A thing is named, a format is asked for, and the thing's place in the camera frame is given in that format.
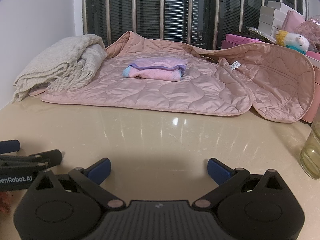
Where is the pink purple blue garment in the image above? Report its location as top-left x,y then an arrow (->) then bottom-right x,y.
123,57 -> 187,82

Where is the stack of white boxes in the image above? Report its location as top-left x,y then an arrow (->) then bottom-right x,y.
258,1 -> 294,37

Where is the steel window railing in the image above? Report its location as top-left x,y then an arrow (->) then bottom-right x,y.
82,0 -> 308,49

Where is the pink pouch bag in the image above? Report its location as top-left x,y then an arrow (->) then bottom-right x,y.
281,10 -> 305,33

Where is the beige knitted fringed blanket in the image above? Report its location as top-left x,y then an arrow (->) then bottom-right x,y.
12,34 -> 107,101

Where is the clear pink plastic bag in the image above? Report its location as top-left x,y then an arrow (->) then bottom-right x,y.
293,15 -> 320,53

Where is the pink quilted jacket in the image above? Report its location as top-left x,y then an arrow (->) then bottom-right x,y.
40,31 -> 315,123

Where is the yellow white plush toy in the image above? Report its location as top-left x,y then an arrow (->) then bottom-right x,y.
275,30 -> 310,55

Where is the clear glass with liquid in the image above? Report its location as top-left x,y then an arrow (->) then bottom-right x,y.
300,108 -> 320,179

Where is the pink storage box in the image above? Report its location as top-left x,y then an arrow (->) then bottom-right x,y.
301,51 -> 320,124

